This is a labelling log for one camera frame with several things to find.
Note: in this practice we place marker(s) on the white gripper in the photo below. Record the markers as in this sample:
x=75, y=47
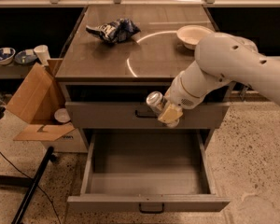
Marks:
x=179, y=96

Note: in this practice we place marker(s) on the silver redbull can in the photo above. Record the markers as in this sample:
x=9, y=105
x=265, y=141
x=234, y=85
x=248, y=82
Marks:
x=156, y=102

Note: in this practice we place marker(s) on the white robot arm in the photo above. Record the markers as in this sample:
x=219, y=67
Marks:
x=218, y=60

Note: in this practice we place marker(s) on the open lower drawer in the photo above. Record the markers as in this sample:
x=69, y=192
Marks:
x=150, y=172

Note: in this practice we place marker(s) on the grey drawer cabinet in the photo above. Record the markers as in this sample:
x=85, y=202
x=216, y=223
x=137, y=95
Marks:
x=93, y=71

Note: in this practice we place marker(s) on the closed upper drawer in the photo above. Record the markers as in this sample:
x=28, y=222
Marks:
x=115, y=115

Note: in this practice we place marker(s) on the white paper bowl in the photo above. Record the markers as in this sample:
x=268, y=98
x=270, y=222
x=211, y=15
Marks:
x=190, y=35

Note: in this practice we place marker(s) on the blue crumpled chip bag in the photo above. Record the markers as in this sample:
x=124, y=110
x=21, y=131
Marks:
x=114, y=32

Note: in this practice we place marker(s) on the small white bowl in box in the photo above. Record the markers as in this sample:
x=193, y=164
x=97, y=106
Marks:
x=62, y=116

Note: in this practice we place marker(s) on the open cardboard box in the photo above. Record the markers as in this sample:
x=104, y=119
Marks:
x=36, y=102

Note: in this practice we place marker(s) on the white paper cup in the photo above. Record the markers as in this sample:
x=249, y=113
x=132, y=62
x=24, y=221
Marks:
x=42, y=52

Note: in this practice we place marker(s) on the black pole stand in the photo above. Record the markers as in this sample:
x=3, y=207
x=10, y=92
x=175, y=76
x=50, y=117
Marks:
x=31, y=183

